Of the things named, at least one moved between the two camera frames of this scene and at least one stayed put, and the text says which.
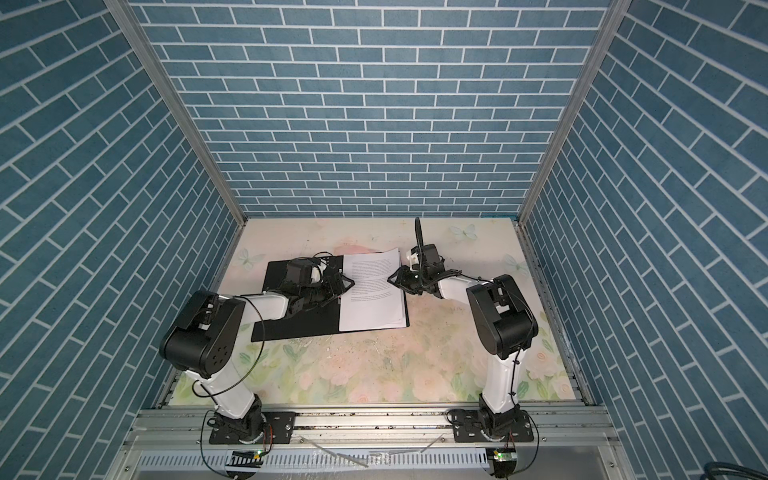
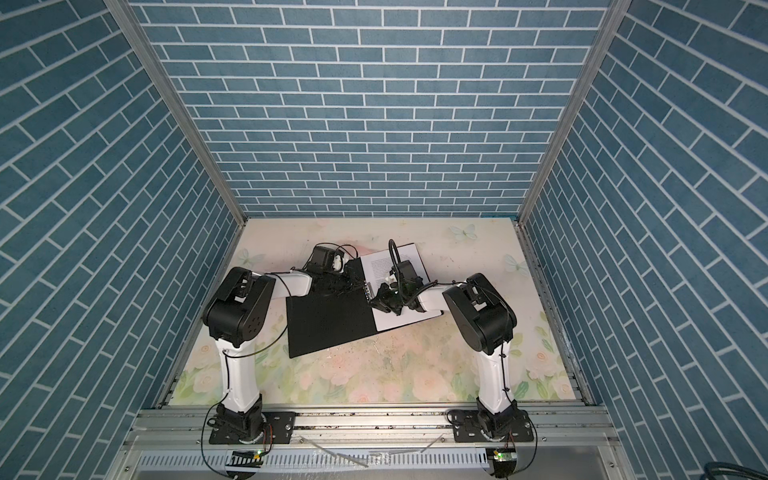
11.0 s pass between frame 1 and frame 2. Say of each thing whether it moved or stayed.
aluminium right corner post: stayed
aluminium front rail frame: stayed
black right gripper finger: moved
